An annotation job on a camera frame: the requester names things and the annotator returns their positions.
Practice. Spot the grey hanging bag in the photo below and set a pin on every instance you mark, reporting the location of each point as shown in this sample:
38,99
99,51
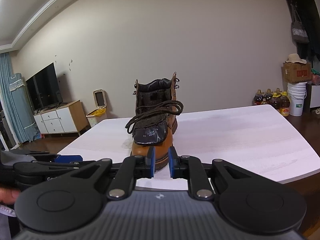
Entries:
299,32

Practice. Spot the black flat television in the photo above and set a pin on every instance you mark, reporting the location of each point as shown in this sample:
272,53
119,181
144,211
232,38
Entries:
45,87

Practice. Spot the person's left hand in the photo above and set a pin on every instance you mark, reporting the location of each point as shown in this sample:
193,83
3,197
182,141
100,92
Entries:
7,196

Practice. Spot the cluster of cooking oil bottles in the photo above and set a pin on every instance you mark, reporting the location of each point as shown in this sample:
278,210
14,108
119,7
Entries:
275,102

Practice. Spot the white wooden TV cabinet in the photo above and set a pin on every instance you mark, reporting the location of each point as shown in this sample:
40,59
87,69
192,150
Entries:
60,117

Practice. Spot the straw hat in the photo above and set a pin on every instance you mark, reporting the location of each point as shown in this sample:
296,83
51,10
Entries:
296,58

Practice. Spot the brown shoelace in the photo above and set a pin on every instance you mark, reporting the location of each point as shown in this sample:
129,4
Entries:
131,123

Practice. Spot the beige trash bin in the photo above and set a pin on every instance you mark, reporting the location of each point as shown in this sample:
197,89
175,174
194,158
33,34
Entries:
96,115

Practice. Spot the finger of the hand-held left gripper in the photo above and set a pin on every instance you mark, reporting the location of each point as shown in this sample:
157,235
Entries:
45,167
68,158

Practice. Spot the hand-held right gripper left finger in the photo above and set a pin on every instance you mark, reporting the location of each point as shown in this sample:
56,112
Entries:
152,162

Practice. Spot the clear storage bin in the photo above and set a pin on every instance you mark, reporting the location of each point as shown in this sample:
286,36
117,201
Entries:
316,77

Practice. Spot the large cardboard box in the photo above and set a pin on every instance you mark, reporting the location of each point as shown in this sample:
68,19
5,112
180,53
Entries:
296,72

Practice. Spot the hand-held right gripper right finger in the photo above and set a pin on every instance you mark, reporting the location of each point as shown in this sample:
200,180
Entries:
171,162

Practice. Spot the tan leather boot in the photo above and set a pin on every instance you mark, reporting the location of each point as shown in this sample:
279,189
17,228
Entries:
150,152

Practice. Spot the white plastic bucket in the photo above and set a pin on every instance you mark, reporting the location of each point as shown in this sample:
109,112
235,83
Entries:
296,100

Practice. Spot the dark hanging clothes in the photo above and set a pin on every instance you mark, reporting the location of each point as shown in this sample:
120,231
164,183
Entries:
312,25

